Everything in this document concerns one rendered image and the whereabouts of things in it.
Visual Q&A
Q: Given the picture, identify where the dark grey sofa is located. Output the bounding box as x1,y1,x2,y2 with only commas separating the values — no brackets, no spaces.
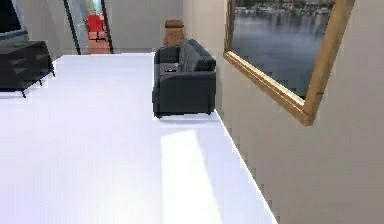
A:
151,38,218,120

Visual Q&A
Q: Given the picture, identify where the wood framed lake picture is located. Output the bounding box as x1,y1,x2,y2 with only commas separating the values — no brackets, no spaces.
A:
222,0,356,127

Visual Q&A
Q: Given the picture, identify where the red chair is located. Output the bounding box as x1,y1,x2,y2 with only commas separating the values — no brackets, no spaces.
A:
86,13,108,43

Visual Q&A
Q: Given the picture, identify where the black framed doorway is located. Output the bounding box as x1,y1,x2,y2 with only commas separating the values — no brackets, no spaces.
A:
62,0,115,56

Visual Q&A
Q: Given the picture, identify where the black television stand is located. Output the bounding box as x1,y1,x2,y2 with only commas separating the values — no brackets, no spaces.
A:
0,40,57,99

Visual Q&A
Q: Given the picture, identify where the black television set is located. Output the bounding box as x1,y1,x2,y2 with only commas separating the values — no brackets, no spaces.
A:
0,0,30,43

